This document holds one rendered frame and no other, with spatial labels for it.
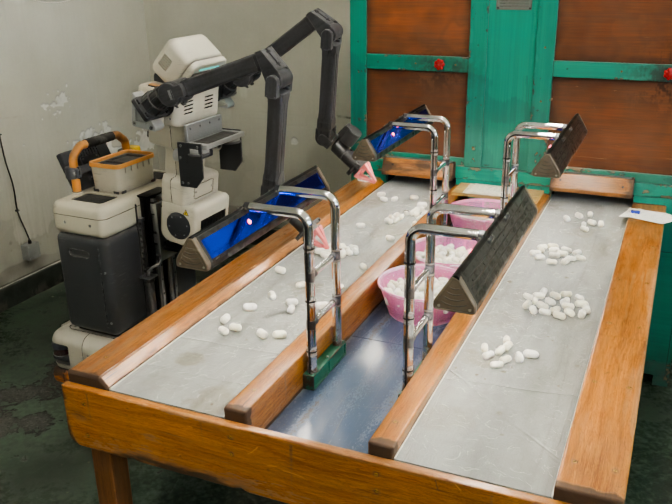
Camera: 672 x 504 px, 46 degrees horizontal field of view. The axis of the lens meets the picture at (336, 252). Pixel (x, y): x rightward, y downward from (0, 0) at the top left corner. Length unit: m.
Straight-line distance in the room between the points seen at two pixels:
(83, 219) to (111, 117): 1.76
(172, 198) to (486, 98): 1.26
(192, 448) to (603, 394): 0.89
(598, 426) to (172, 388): 0.92
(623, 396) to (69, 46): 3.43
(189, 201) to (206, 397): 1.25
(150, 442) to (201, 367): 0.21
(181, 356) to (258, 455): 0.40
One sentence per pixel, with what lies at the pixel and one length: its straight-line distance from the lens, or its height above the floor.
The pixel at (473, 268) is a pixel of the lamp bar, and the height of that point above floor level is 1.10.
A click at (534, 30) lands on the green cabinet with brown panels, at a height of 1.37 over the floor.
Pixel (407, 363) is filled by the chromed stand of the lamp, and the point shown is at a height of 0.79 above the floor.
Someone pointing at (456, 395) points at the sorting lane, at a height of 0.74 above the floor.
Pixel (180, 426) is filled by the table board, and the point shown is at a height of 0.71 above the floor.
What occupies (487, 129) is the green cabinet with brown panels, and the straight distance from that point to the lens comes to 3.17.
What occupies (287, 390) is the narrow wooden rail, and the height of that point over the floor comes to 0.71.
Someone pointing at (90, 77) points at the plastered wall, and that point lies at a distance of 4.56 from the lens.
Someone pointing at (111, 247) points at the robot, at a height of 0.65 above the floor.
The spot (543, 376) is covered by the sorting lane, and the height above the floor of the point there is 0.74.
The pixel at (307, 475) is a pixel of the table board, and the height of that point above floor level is 0.67.
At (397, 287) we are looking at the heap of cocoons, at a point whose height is 0.74.
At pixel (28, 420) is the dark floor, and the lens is 3.29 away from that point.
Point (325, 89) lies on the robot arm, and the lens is 2.87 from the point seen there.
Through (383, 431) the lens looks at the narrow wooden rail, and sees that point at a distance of 1.60.
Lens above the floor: 1.65
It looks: 21 degrees down
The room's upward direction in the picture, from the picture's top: 1 degrees counter-clockwise
